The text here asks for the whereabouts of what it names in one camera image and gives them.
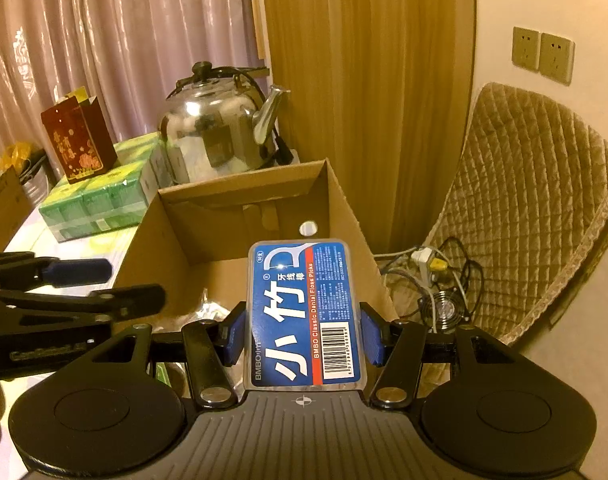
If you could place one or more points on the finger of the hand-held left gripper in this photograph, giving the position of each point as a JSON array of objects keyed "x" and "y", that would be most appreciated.
[
  {"x": 78, "y": 271},
  {"x": 133, "y": 297}
]

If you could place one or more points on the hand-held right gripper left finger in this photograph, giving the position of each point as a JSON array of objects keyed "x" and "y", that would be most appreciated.
[{"x": 233, "y": 341}]

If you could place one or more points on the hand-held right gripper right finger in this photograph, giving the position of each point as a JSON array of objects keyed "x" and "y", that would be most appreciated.
[{"x": 371, "y": 341}]

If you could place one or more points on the blue label floss box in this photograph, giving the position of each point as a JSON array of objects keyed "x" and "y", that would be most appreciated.
[{"x": 304, "y": 315}]

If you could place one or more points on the brown cardboard box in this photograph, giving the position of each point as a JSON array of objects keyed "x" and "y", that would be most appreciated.
[{"x": 183, "y": 240}]

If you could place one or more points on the small round fan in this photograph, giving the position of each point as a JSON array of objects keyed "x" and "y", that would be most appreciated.
[{"x": 443, "y": 311}]

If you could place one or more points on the green tissue multipack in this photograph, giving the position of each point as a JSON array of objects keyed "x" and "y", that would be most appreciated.
[{"x": 103, "y": 195}]

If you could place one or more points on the small brown carton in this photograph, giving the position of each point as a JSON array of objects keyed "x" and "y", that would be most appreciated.
[{"x": 3, "y": 207}]

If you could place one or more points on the white power plug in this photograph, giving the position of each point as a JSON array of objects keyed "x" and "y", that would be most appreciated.
[{"x": 421, "y": 256}]

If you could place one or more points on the yellow power plug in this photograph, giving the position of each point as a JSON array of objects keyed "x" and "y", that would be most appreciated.
[{"x": 440, "y": 266}]

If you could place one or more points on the red gift bag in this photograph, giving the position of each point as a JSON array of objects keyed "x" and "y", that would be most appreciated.
[{"x": 78, "y": 140}]

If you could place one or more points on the yellow plastic bag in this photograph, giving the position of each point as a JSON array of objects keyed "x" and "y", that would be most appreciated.
[{"x": 14, "y": 156}]

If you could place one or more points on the stainless steel kettle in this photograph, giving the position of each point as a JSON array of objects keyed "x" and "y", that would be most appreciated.
[{"x": 208, "y": 130}]

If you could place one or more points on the beige quilted cushion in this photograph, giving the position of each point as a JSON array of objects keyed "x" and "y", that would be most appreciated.
[{"x": 534, "y": 200}]

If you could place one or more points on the pale purple curtain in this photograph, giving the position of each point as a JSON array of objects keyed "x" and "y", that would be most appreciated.
[{"x": 108, "y": 25}]

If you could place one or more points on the tan curtain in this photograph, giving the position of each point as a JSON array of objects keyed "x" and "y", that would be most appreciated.
[{"x": 364, "y": 85}]

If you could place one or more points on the beige wall socket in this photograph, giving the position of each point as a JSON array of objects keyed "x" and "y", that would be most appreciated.
[
  {"x": 526, "y": 48},
  {"x": 556, "y": 59}
]

